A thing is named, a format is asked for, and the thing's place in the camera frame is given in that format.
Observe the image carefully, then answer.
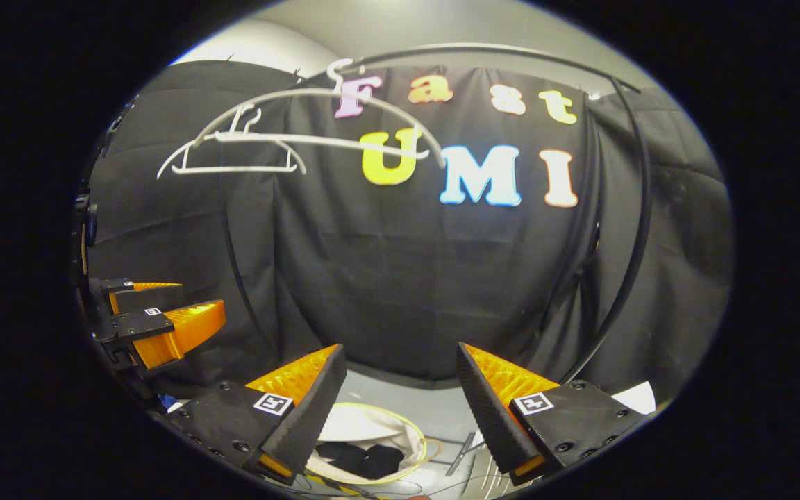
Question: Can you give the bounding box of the black knit jacket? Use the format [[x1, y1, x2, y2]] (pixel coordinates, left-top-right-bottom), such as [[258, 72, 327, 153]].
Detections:
[[315, 442, 406, 481]]

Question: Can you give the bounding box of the white clothes hanger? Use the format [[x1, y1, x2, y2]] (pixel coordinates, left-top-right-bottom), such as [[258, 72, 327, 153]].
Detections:
[[157, 104, 307, 180], [192, 58, 448, 169]]

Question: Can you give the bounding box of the black backdrop cloth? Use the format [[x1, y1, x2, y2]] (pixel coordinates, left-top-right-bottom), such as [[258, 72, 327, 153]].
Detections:
[[84, 59, 734, 403]]

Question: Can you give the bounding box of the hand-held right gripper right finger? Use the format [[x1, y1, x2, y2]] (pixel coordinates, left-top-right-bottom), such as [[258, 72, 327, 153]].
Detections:
[[456, 342, 647, 487]]

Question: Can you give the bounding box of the black metal clothes rack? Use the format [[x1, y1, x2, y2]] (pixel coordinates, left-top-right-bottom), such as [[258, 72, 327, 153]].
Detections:
[[223, 43, 653, 384]]

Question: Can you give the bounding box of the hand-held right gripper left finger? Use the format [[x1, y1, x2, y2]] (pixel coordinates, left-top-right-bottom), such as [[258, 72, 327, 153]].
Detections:
[[167, 344, 349, 487]]

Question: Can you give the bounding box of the white laundry hamper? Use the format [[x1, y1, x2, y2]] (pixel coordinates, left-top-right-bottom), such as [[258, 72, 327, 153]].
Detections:
[[303, 403, 442, 487]]

